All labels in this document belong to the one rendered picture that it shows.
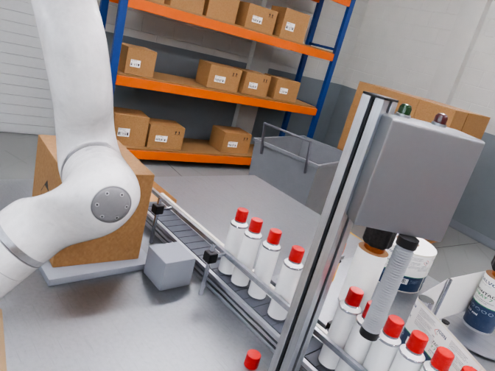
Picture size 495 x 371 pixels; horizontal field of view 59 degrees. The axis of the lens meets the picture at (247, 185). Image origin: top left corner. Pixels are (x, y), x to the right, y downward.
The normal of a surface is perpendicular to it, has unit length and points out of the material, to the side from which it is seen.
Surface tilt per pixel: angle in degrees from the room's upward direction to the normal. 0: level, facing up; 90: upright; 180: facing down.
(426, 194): 90
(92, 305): 0
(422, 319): 90
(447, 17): 90
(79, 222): 113
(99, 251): 90
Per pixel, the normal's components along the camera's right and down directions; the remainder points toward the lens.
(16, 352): 0.25, -0.92
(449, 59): -0.80, -0.02
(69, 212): -0.18, 0.58
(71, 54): 0.19, 0.37
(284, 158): -0.61, 0.17
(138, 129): 0.50, 0.40
